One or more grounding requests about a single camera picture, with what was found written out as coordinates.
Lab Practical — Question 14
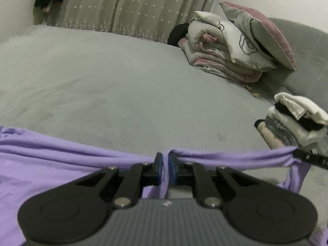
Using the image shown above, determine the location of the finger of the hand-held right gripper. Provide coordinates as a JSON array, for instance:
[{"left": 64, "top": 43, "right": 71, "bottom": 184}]
[{"left": 292, "top": 147, "right": 328, "bottom": 171}]

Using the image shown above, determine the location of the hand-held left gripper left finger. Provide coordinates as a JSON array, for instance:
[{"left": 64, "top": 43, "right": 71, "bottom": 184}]
[{"left": 75, "top": 153, "right": 164, "bottom": 209}]

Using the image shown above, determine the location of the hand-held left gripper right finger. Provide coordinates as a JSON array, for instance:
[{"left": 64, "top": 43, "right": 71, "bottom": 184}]
[{"left": 168, "top": 153, "right": 259, "bottom": 209}]

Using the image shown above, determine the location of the purple shirt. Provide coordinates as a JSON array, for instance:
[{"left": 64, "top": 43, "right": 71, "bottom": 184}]
[{"left": 0, "top": 125, "right": 328, "bottom": 246}]

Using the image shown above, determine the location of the stack of folded clothes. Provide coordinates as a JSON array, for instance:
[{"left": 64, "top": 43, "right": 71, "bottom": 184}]
[{"left": 266, "top": 108, "right": 328, "bottom": 148}]

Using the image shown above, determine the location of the black folded garment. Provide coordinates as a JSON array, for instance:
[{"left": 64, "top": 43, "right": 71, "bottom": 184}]
[{"left": 275, "top": 102, "right": 326, "bottom": 132}]

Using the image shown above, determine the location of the grey knit folded garment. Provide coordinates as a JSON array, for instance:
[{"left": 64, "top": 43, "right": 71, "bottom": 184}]
[{"left": 265, "top": 118, "right": 294, "bottom": 146}]

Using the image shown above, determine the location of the beige folded garment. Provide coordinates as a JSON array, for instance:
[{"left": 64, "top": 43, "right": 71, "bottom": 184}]
[{"left": 257, "top": 122, "right": 285, "bottom": 149}]

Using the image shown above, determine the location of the white folded garment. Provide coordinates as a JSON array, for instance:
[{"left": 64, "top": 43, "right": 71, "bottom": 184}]
[{"left": 274, "top": 92, "right": 328, "bottom": 125}]

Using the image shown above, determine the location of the grey padded headboard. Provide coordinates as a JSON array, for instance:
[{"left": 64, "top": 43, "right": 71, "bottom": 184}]
[{"left": 266, "top": 18, "right": 328, "bottom": 116}]

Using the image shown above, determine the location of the bed with grey sheet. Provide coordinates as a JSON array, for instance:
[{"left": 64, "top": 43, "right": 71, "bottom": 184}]
[{"left": 0, "top": 24, "right": 328, "bottom": 246}]

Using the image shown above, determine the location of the folded white and pink quilt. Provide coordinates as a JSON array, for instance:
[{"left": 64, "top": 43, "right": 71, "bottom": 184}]
[{"left": 178, "top": 11, "right": 278, "bottom": 84}]

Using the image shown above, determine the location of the pink and grey pillow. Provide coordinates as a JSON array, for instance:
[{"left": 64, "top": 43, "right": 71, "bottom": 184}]
[{"left": 219, "top": 1, "right": 296, "bottom": 72}]

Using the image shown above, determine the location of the black cushion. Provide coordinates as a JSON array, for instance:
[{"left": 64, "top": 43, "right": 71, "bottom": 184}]
[{"left": 167, "top": 24, "right": 190, "bottom": 47}]

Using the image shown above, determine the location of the grey star-patterned curtain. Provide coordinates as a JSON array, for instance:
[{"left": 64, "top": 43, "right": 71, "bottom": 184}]
[
  {"left": 55, "top": 0, "right": 129, "bottom": 33},
  {"left": 113, "top": 0, "right": 226, "bottom": 45}
]

